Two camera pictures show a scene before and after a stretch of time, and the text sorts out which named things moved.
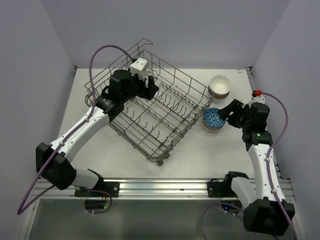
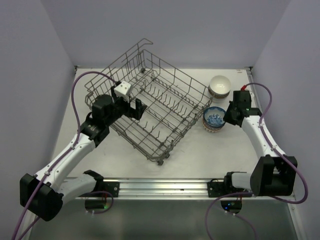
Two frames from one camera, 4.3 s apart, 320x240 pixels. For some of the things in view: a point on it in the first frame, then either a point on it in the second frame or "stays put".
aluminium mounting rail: [147, 189] stays put
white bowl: [219, 84] stays put
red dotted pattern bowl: [219, 96] stays put
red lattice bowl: [211, 117] → [211, 129]
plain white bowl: [219, 100] stays put
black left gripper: [147, 93] → [135, 113]
